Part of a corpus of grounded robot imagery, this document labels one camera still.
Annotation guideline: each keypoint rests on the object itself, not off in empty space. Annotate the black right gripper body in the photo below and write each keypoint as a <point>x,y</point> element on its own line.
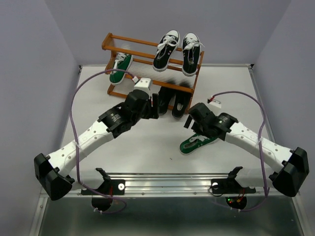
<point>198,128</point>

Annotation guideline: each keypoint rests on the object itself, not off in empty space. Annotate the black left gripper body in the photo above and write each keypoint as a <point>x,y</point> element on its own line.
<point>146,113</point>

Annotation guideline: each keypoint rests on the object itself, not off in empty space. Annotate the all black sneaker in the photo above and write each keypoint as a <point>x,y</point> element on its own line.
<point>181,103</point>
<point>164,97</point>

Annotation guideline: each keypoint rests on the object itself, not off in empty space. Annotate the green sneaker white laces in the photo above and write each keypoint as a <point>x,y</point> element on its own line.
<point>122,63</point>

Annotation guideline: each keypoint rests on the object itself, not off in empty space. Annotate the black sneaker white laces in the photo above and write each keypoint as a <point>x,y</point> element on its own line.
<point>167,45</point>

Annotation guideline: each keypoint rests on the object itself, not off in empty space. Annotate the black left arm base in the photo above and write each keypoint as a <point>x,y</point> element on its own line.
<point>101,182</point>

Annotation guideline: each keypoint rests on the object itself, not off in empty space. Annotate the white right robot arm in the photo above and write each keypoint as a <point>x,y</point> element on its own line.
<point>282,168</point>

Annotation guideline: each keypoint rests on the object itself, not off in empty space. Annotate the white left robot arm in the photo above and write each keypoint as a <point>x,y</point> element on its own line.
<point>52,170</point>

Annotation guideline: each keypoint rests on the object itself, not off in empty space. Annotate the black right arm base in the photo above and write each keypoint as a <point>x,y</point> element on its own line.
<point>229,185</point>

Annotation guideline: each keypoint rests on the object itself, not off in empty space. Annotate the orange wooden shoe shelf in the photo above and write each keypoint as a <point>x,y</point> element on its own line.
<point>142,65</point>

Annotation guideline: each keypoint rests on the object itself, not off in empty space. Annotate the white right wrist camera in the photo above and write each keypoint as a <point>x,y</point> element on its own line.
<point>214,103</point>

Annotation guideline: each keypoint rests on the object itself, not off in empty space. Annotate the aluminium mounting rail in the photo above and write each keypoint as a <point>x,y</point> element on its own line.
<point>178,185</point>

